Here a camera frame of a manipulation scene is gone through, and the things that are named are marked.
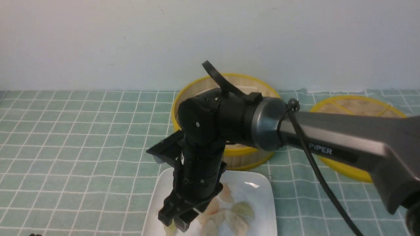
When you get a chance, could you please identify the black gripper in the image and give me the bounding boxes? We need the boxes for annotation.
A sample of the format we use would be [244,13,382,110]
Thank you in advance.
[158,139,226,233]

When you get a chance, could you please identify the green dumpling plate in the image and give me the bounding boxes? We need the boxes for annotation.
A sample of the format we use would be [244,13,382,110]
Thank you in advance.
[231,202,255,220]
[163,221,177,236]

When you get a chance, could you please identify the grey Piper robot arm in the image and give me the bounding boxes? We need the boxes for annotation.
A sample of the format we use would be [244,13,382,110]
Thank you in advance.
[156,88,419,236]

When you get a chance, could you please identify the pink dumpling plate centre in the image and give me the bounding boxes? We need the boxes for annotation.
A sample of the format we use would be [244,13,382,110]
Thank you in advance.
[203,197,220,215]

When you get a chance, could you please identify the pink dumpling plate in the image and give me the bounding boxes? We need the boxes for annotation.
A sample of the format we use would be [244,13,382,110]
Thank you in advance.
[203,197,220,215]
[219,183,234,204]

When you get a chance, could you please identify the white dumpling plate bottom centre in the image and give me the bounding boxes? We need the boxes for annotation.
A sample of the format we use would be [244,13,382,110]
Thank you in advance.
[197,210,225,236]

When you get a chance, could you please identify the white dumpling plate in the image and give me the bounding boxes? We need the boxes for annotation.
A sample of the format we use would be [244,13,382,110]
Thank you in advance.
[225,210,249,236]
[197,210,225,236]

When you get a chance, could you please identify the pink dumpling plate top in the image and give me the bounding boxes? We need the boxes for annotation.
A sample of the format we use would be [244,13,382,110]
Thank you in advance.
[219,183,234,204]

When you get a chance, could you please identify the white dumpling plate bottom right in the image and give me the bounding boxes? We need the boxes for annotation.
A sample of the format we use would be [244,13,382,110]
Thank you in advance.
[225,210,249,236]

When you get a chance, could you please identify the white square plate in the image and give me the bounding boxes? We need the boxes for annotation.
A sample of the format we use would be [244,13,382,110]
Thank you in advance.
[141,168,277,236]

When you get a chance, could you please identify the bamboo steamer basket yellow rim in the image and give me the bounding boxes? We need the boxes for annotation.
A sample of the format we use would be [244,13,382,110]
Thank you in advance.
[171,73,280,171]

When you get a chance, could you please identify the green checkered tablecloth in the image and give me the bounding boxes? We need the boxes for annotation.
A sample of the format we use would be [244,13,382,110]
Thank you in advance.
[0,89,419,236]

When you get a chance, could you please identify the woven bamboo steamer lid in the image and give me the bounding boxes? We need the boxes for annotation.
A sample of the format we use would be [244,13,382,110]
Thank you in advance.
[309,95,406,183]

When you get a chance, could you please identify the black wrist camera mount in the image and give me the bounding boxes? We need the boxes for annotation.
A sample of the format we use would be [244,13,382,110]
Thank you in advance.
[146,130,184,167]

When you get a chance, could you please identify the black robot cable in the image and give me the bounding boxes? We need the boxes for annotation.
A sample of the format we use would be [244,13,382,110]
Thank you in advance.
[278,98,365,236]

